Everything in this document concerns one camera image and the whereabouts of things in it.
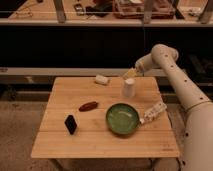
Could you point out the green pan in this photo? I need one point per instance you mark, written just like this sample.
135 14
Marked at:
123 119

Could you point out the yellow-white gripper tip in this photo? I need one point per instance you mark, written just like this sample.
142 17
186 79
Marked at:
131 73

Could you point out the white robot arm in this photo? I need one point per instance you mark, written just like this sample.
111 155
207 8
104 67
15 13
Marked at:
198 143

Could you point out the wooden table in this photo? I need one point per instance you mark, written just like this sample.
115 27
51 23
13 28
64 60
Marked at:
92 138

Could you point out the dark device on shelf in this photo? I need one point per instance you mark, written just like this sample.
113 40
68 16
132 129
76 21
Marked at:
79 9

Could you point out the black eraser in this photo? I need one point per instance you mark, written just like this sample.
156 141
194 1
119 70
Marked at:
71 124

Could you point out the white crumpled object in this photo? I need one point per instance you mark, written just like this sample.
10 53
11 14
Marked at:
99 79

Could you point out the tray with items on shelf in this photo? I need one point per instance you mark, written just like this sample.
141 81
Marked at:
136 8

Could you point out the white paper cup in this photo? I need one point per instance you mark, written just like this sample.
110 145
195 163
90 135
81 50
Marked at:
129 87

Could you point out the brown sausage-shaped object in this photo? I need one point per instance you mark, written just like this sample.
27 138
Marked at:
88 106

